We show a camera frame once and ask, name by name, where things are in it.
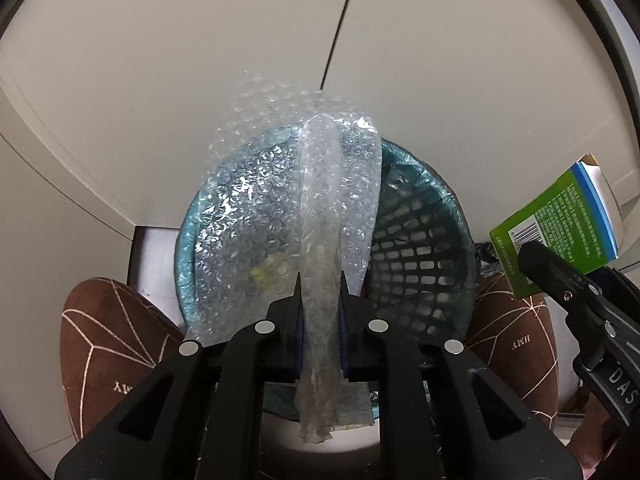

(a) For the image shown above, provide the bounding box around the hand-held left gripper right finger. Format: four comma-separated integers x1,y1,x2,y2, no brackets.
339,271,585,480

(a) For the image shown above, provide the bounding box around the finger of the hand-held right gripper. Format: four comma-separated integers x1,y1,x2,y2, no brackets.
517,241,640,361
597,265,640,328

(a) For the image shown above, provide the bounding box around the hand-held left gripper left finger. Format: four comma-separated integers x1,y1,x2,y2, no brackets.
55,272,306,480

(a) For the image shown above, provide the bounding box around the green medicine box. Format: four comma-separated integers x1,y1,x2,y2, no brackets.
489,154,628,297

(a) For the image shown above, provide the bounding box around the teal mesh trash bin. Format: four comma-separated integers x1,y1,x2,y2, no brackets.
175,127,476,418

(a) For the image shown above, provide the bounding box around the bubble wrap sheet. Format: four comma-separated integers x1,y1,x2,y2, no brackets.
186,70,383,445

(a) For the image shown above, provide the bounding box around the person's right hand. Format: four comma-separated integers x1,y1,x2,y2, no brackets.
570,400,621,471

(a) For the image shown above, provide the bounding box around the brown slipper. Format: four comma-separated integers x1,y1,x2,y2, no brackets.
465,272,560,431
60,276,187,443

